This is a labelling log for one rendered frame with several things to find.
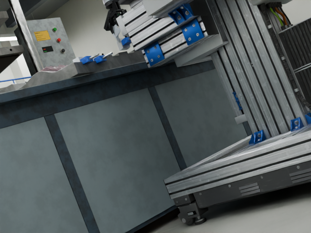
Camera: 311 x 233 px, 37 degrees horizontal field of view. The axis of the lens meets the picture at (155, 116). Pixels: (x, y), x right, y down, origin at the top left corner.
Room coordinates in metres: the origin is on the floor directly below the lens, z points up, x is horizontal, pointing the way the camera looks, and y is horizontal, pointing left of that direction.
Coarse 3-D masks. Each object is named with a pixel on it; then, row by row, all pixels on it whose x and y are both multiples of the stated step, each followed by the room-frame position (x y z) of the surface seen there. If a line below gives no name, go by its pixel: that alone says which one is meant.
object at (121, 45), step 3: (120, 39) 2.38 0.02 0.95; (123, 39) 2.36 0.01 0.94; (126, 39) 2.35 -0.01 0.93; (129, 39) 2.36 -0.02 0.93; (117, 42) 2.40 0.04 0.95; (120, 42) 2.38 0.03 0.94; (123, 42) 2.37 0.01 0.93; (126, 42) 2.35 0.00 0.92; (129, 42) 2.36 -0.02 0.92; (120, 45) 2.39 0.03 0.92; (123, 45) 2.38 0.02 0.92; (126, 45) 2.39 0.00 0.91; (129, 45) 2.41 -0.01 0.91; (120, 48) 2.39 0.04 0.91; (123, 48) 2.38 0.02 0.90; (126, 48) 2.40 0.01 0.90
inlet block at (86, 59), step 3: (96, 54) 2.07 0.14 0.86; (99, 54) 2.07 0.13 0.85; (78, 57) 2.10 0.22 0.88; (81, 57) 2.12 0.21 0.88; (84, 57) 2.09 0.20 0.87; (87, 57) 2.09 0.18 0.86; (90, 57) 2.09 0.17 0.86; (93, 57) 2.08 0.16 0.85; (75, 60) 2.11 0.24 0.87; (78, 60) 2.10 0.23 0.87; (81, 60) 2.10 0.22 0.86; (84, 60) 2.09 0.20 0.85; (87, 60) 2.08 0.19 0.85; (90, 60) 2.10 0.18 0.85; (84, 63) 2.09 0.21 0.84; (87, 63) 2.11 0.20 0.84
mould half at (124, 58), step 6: (120, 54) 2.39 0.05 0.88; (126, 54) 2.41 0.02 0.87; (132, 54) 2.44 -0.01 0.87; (138, 54) 2.47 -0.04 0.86; (108, 60) 2.32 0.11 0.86; (114, 60) 2.35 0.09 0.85; (120, 60) 2.38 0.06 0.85; (126, 60) 2.40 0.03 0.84; (132, 60) 2.43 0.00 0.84; (138, 60) 2.46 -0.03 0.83; (144, 60) 2.49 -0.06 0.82; (114, 66) 2.34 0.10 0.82; (120, 66) 2.37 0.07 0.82
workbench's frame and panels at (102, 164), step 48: (0, 96) 1.82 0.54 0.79; (48, 96) 2.02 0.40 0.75; (96, 96) 2.19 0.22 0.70; (144, 96) 2.39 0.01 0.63; (192, 96) 2.63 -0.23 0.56; (0, 144) 1.83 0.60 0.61; (48, 144) 1.97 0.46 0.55; (96, 144) 2.12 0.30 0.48; (144, 144) 2.31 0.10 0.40; (192, 144) 2.53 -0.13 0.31; (0, 192) 1.78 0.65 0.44; (48, 192) 1.91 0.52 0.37; (96, 192) 2.06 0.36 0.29; (144, 192) 2.23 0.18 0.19
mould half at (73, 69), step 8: (72, 64) 2.05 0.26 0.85; (80, 64) 2.08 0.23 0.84; (88, 64) 2.13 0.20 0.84; (96, 64) 2.18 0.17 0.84; (104, 64) 2.24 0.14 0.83; (40, 72) 2.14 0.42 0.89; (48, 72) 2.12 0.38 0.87; (56, 72) 2.09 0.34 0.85; (64, 72) 2.07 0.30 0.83; (72, 72) 2.05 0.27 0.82; (80, 72) 2.06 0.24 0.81; (88, 72) 2.11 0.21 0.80; (32, 80) 2.17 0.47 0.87; (40, 80) 2.15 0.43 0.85; (48, 80) 2.12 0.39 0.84; (56, 80) 2.10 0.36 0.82; (8, 88) 2.24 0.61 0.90; (16, 88) 2.23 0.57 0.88
